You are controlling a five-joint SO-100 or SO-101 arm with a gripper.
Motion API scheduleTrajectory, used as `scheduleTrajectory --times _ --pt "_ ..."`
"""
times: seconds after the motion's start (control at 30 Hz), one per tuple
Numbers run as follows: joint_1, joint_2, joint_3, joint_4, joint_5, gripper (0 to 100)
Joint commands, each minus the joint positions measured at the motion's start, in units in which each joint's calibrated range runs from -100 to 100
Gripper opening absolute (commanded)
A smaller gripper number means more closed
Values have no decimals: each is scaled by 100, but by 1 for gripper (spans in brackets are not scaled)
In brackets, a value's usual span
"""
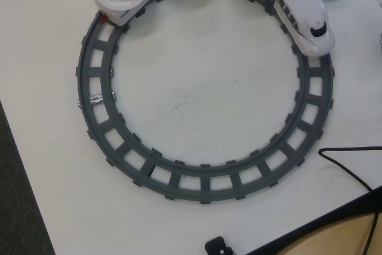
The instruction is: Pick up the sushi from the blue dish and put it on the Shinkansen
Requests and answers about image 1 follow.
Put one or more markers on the black power adapter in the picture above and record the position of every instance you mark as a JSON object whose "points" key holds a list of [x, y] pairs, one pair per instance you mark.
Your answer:
{"points": [[216, 244]]}

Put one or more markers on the red train coupler hook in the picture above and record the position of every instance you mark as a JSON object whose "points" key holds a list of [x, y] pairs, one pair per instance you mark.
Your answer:
{"points": [[104, 18]]}

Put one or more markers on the white Shinkansen toy locomotive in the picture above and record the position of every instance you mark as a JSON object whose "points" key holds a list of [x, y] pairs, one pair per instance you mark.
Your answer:
{"points": [[301, 1]]}

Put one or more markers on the grey circular toy train track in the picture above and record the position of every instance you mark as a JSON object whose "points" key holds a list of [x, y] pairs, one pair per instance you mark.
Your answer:
{"points": [[205, 183]]}

